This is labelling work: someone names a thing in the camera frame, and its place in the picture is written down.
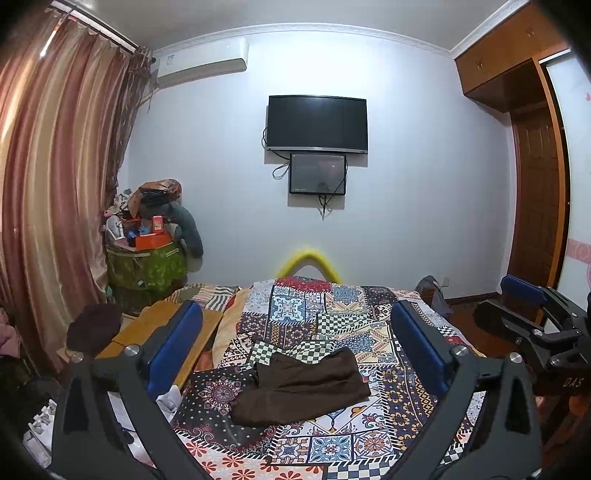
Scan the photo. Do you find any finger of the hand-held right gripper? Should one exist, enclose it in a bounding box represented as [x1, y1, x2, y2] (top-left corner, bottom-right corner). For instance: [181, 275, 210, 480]
[501, 275, 579, 331]
[474, 299, 546, 346]

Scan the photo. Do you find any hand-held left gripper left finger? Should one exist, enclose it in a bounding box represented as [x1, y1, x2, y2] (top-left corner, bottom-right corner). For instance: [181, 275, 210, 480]
[51, 300, 219, 480]

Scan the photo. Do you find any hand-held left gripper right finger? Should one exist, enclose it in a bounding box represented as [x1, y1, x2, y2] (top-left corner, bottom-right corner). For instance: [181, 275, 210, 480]
[390, 300, 543, 480]

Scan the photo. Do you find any brown small garment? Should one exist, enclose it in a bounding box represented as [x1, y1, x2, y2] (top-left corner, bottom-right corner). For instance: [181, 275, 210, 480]
[229, 347, 372, 428]

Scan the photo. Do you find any striped orange bed sheet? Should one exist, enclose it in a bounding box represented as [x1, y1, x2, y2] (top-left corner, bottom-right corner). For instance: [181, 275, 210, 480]
[178, 283, 242, 311]

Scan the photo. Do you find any green patterned storage bag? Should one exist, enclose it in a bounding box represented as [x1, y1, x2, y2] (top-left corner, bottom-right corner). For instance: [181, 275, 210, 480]
[106, 240, 189, 304]

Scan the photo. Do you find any dark red cloth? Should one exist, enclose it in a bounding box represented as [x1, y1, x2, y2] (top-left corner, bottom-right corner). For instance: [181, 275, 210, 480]
[67, 304, 123, 354]

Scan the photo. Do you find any patchwork printed blanket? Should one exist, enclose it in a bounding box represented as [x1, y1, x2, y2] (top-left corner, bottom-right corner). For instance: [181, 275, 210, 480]
[171, 276, 486, 480]

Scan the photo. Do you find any orange box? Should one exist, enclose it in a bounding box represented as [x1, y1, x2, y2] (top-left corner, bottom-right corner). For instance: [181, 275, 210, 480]
[126, 233, 173, 251]

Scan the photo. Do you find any white wardrobe sliding door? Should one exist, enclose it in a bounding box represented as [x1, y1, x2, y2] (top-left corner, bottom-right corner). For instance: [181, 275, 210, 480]
[544, 46, 591, 315]

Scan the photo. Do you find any yellow foam tube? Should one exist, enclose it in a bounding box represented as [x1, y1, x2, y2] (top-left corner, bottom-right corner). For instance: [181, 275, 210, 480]
[276, 248, 343, 281]

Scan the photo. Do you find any pink cloth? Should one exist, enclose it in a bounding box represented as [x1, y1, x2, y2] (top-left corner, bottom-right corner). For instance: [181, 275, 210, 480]
[0, 309, 22, 359]

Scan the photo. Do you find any pink striped curtain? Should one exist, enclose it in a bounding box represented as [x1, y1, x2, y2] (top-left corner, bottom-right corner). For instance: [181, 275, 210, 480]
[0, 0, 154, 371]

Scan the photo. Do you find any small black monitor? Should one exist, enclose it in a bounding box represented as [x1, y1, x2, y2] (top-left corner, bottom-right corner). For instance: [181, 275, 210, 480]
[289, 152, 347, 196]

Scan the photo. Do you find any wooden wardrobe cabinet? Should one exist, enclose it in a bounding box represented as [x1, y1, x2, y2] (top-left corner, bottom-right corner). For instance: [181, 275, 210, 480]
[454, 0, 574, 112]

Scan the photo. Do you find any white air conditioner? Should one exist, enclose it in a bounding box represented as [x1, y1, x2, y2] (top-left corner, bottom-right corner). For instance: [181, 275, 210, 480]
[154, 41, 250, 88]

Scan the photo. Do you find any black wall television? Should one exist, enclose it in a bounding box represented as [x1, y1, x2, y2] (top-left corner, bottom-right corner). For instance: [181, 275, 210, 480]
[265, 95, 369, 155]

